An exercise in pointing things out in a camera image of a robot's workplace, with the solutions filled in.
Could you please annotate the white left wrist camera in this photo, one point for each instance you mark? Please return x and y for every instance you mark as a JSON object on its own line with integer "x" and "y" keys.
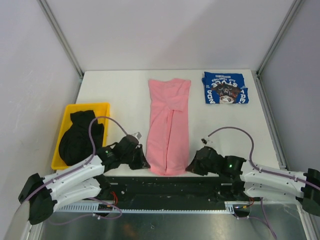
{"x": 137, "y": 135}

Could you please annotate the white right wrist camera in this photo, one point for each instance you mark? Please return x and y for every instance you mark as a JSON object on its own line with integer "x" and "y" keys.
{"x": 207, "y": 141}

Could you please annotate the aluminium frame post left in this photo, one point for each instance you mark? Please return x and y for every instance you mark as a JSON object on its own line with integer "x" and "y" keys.
{"x": 49, "y": 15}

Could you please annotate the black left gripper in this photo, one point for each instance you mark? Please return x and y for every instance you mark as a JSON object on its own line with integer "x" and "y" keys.
{"x": 141, "y": 163}

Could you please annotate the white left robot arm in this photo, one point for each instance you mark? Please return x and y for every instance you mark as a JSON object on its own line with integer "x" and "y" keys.
{"x": 81, "y": 181}

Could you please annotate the folded blue printed t-shirt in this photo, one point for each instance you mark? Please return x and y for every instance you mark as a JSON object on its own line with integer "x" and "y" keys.
{"x": 224, "y": 88}

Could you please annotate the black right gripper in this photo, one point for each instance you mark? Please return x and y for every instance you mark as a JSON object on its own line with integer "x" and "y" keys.
{"x": 194, "y": 167}

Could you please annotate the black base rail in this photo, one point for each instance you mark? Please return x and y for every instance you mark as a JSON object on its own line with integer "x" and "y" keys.
{"x": 180, "y": 189}

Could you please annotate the white slotted cable duct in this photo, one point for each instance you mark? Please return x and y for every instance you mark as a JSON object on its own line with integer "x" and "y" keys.
{"x": 169, "y": 207}

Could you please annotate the pink t-shirt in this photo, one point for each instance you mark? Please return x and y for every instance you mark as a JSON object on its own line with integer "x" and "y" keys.
{"x": 167, "y": 145}

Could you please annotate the yellow plastic bin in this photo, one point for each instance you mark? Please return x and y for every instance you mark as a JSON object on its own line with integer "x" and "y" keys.
{"x": 99, "y": 109}

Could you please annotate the aluminium frame post right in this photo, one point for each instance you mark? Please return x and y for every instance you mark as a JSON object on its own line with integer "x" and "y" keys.
{"x": 280, "y": 34}

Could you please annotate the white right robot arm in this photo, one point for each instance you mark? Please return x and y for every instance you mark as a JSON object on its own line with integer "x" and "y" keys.
{"x": 259, "y": 181}

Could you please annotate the black t-shirt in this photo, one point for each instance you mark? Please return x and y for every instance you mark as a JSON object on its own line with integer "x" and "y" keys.
{"x": 75, "y": 145}

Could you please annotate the aluminium side rail right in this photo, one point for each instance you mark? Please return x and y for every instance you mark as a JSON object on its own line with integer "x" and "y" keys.
{"x": 270, "y": 121}

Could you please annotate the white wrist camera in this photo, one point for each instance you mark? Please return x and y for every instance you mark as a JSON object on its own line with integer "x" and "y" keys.
{"x": 207, "y": 141}
{"x": 137, "y": 135}

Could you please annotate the aluminium frame post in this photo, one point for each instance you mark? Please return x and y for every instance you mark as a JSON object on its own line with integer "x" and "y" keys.
{"x": 49, "y": 15}
{"x": 280, "y": 34}

